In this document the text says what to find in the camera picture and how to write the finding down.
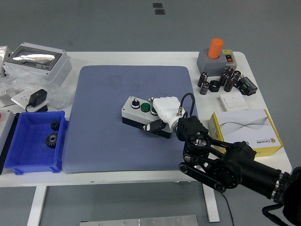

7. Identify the white wall switch plate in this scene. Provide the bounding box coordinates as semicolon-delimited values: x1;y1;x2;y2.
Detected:
219;91;249;112

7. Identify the orange cylinder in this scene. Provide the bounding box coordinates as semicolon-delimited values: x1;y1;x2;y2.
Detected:
207;38;224;60

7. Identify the grey switch box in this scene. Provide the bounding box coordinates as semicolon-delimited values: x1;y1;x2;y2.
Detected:
196;48;238;76

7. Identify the white socket plate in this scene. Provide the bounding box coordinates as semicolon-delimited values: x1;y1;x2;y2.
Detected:
11;90;49;112

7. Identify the grey-blue table mat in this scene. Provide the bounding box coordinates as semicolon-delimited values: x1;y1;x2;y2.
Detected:
63;65;203;174

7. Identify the black rail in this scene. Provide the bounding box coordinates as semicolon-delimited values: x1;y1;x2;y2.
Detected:
0;113;21;175

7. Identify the black cable under table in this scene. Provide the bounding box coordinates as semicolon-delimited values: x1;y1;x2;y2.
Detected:
220;191;235;226

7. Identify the black module with green terminal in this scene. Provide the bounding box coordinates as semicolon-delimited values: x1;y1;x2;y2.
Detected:
237;76;258;96

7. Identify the clear plastic bag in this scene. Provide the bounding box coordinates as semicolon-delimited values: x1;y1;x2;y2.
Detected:
0;68;74;109

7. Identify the silver metal plate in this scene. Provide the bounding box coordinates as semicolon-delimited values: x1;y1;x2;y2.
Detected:
79;215;198;226

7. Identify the grey enclosure with clear lid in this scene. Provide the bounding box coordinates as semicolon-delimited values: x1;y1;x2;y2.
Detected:
2;42;72;87

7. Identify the white table leg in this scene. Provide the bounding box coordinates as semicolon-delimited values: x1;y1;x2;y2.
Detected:
202;182;221;223
27;186;48;226

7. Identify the blue plastic bin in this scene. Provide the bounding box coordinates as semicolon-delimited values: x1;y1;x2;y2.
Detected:
4;110;69;175

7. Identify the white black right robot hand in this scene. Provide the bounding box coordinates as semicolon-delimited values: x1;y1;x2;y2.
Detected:
143;96;183;134

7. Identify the large black gear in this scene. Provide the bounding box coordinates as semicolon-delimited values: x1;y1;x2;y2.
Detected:
45;132;59;149

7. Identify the white yellow cardboard box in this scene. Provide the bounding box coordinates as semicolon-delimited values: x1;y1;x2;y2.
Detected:
208;109;284;158

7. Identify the black power adapter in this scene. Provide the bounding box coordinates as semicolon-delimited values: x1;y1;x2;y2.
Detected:
25;89;48;113

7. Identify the black ring holder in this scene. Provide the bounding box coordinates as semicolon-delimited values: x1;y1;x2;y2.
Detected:
208;80;221;93

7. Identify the grey four-button control box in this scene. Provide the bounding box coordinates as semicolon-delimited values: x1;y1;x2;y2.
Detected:
121;96;172;139

